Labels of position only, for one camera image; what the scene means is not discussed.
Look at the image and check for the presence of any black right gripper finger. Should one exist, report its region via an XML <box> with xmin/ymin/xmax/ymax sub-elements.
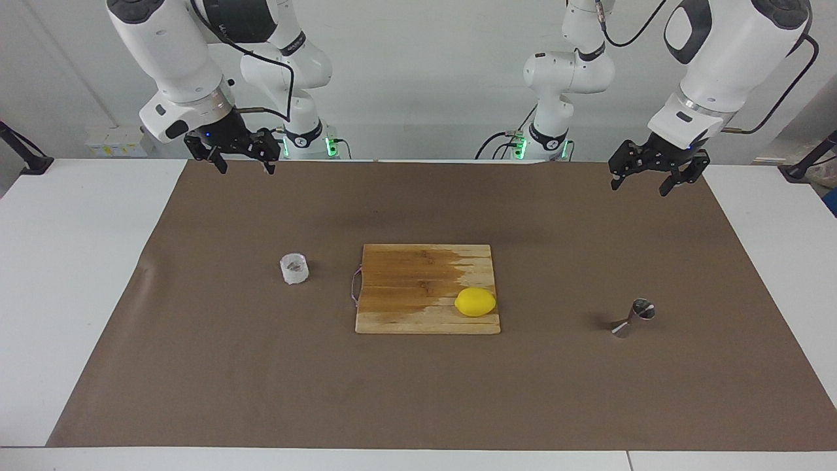
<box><xmin>245</xmin><ymin>128</ymin><xmax>282</xmax><ymax>175</ymax></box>
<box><xmin>184</xmin><ymin>133</ymin><xmax>229</xmax><ymax>175</ymax></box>

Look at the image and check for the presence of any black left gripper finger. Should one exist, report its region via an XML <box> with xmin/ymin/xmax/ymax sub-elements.
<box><xmin>659</xmin><ymin>151</ymin><xmax>711</xmax><ymax>197</ymax></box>
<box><xmin>608</xmin><ymin>139</ymin><xmax>648</xmax><ymax>192</ymax></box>

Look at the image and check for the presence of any steel double jigger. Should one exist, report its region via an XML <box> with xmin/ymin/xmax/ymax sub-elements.
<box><xmin>611</xmin><ymin>298</ymin><xmax>657</xmax><ymax>340</ymax></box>

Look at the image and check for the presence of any white box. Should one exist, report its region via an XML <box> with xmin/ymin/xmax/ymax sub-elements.
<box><xmin>85</xmin><ymin>126</ymin><xmax>148</xmax><ymax>158</ymax></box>

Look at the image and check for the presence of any black clamp stand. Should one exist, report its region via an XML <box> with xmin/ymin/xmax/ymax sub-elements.
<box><xmin>778</xmin><ymin>130</ymin><xmax>837</xmax><ymax>183</ymax></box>
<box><xmin>0</xmin><ymin>121</ymin><xmax>54</xmax><ymax>175</ymax></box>

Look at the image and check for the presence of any clear plastic bag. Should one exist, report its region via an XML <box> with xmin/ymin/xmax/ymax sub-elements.
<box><xmin>801</xmin><ymin>141</ymin><xmax>837</xmax><ymax>190</ymax></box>

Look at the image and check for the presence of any wooden cutting board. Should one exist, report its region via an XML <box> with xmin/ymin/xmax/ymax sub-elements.
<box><xmin>351</xmin><ymin>244</ymin><xmax>502</xmax><ymax>335</ymax></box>

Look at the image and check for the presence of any yellow lemon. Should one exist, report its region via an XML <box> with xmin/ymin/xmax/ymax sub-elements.
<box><xmin>454</xmin><ymin>287</ymin><xmax>498</xmax><ymax>318</ymax></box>

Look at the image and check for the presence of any brown paper table mat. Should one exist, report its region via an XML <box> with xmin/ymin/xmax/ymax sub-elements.
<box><xmin>46</xmin><ymin>159</ymin><xmax>837</xmax><ymax>452</ymax></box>

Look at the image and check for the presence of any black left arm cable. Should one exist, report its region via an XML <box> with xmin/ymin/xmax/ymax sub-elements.
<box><xmin>592</xmin><ymin>0</ymin><xmax>820</xmax><ymax>135</ymax></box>

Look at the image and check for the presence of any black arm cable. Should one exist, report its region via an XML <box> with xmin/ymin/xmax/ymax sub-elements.
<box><xmin>592</xmin><ymin>0</ymin><xmax>820</xmax><ymax>135</ymax></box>
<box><xmin>188</xmin><ymin>0</ymin><xmax>295</xmax><ymax>124</ymax></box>

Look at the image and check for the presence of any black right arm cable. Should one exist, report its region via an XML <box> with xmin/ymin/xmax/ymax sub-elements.
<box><xmin>188</xmin><ymin>0</ymin><xmax>295</xmax><ymax>124</ymax></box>

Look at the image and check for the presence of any black base cable bundle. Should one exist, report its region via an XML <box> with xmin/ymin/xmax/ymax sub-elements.
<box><xmin>475</xmin><ymin>108</ymin><xmax>525</xmax><ymax>160</ymax></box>

